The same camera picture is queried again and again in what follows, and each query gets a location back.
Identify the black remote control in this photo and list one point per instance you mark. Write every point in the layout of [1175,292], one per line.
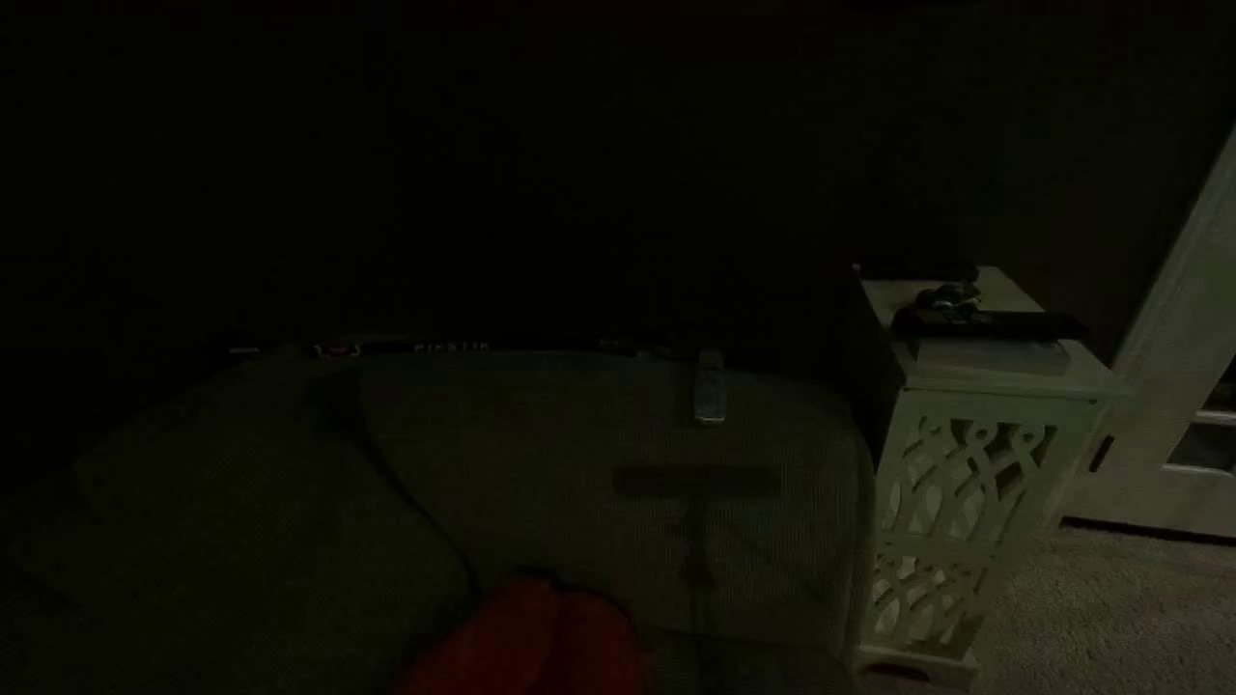
[985,323]

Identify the white lattice shelf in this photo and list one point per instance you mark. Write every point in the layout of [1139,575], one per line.
[979,445]

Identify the grey couch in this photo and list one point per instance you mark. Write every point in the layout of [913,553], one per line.
[542,475]

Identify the red blanket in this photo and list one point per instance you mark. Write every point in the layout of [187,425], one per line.
[526,637]

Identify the small dark patterned object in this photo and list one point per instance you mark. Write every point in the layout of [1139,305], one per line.
[947,293]

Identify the white door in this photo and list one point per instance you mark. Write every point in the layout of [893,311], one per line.
[1179,372]

